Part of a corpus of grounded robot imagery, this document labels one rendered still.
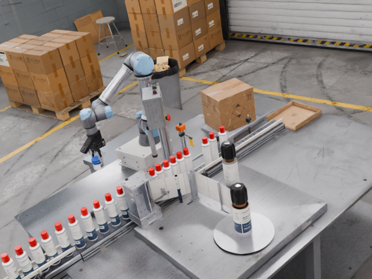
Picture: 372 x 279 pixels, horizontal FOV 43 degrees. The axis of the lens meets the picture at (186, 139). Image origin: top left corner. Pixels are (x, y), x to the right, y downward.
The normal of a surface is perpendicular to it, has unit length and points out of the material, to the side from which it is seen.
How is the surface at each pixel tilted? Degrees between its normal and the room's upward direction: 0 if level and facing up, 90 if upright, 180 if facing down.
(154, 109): 90
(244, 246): 0
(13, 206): 0
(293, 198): 0
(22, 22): 90
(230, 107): 90
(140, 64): 79
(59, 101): 90
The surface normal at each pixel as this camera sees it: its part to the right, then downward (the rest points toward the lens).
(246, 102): 0.48, 0.36
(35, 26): 0.77, 0.21
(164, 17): -0.57, 0.47
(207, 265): -0.16, -0.86
